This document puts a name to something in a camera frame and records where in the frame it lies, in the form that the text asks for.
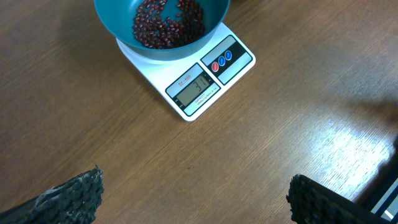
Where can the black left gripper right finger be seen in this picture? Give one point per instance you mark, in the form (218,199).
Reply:
(312,203)

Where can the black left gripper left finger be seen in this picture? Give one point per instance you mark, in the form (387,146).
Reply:
(74,201)

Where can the white digital kitchen scale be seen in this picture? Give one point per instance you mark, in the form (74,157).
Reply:
(192,84)

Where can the blue-grey bowl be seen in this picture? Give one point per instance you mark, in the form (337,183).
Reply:
(117,17)

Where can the red beans in bowl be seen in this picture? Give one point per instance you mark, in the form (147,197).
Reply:
(155,32)

